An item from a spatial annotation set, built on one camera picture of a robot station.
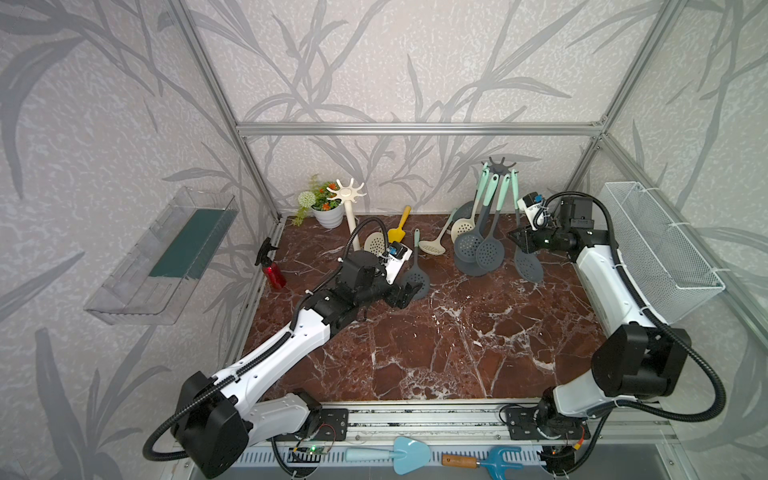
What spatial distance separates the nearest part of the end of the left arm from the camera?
1.88ft

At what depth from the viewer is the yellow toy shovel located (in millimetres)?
1142

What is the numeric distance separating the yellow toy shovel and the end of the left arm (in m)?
0.47

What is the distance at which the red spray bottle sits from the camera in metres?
0.91

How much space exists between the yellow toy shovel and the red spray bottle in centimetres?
41

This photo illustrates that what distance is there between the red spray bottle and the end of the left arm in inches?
17.2
